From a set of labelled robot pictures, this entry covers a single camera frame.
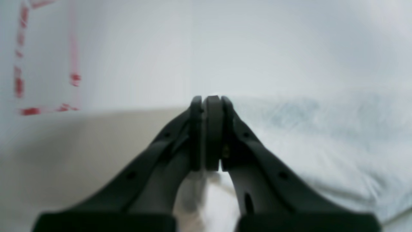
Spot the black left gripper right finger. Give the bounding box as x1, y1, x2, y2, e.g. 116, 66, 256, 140
204, 96, 382, 232

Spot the white t-shirt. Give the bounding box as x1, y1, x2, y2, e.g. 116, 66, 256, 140
174, 93, 412, 232

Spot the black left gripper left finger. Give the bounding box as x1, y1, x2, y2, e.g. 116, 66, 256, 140
33, 96, 203, 232

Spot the red tape rectangle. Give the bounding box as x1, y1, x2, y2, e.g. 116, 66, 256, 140
13, 0, 81, 116

